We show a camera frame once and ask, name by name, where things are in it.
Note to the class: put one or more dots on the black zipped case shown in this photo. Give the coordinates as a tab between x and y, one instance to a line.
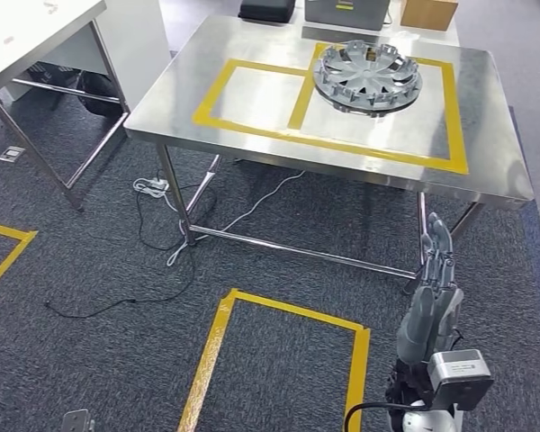
268	9

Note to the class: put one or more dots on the metal floor outlet plate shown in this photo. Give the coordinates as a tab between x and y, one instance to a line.
12	154

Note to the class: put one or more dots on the grey laptop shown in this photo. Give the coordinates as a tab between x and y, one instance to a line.
346	17

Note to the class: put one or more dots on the stainless steel workbench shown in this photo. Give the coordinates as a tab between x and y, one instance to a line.
261	98

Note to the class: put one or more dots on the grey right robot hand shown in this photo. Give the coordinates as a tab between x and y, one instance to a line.
427	322

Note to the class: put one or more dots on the grey plastic wheel hubcap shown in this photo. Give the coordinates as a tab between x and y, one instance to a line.
369	77

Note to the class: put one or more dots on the white power strip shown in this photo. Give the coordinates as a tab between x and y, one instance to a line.
153	187

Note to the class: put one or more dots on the white desk steel legs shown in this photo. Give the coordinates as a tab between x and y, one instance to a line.
36	30

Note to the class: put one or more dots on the brown cardboard box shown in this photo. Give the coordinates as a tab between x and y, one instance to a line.
429	13

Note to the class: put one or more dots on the yellow floor tape square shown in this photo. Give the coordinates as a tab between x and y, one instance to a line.
13	253

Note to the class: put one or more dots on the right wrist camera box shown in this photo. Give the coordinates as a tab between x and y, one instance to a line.
459	372

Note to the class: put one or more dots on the black bag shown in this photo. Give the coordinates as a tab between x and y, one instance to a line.
54	74
98	95

